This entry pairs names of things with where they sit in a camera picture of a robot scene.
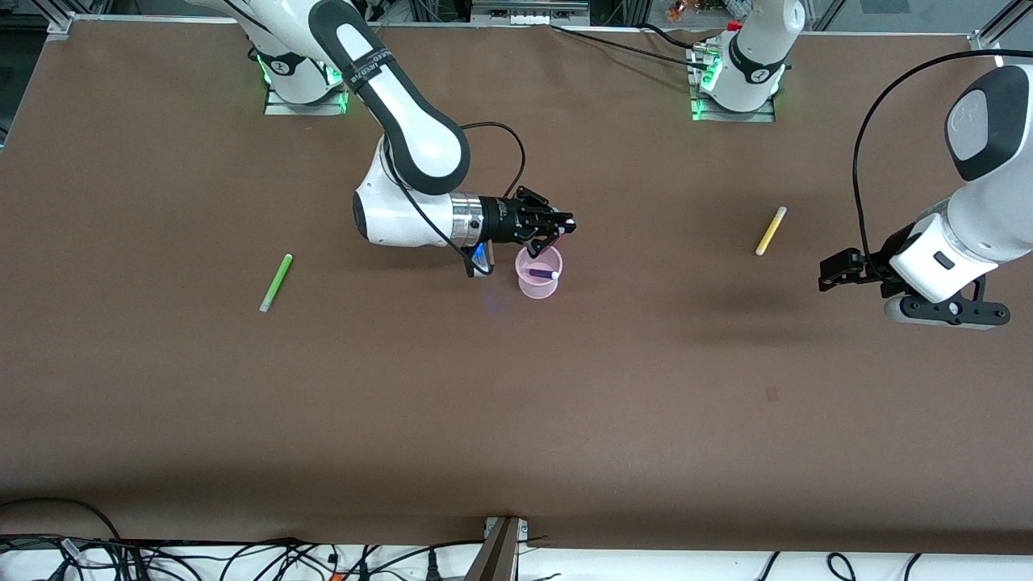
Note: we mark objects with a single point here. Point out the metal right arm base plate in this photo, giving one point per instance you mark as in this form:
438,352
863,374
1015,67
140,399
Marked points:
307,109

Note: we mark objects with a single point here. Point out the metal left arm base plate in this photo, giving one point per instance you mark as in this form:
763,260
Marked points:
734,117

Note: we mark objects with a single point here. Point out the small orange object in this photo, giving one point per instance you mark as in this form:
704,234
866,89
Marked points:
676,10

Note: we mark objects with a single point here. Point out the aluminium corner bracket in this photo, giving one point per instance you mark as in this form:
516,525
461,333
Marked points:
986,42
60,27

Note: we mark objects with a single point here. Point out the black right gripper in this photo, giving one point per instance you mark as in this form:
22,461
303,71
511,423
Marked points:
502,219

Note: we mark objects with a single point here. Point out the pink plastic cup holder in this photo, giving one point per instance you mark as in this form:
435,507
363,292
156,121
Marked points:
538,289

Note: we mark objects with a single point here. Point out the grey power strip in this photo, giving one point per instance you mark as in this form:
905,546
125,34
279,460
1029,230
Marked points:
529,14

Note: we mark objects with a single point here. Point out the aluminium frame strut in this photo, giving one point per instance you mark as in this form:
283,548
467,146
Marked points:
1009,20

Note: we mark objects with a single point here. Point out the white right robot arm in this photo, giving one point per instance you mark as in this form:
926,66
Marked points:
411,137

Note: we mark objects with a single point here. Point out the green marker pen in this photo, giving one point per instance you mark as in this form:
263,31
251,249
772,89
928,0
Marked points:
276,282

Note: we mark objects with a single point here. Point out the yellow marker pen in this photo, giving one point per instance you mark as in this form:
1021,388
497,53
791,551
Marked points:
771,231

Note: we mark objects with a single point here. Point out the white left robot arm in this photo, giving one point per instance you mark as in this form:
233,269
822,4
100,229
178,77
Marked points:
993,202

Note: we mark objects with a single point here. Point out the metal table post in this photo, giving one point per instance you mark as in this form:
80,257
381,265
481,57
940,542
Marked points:
500,553

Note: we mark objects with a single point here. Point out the purple marker pen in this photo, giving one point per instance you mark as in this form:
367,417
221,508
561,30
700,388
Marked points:
542,275

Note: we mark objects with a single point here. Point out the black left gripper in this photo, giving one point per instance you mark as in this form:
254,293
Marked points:
874,265

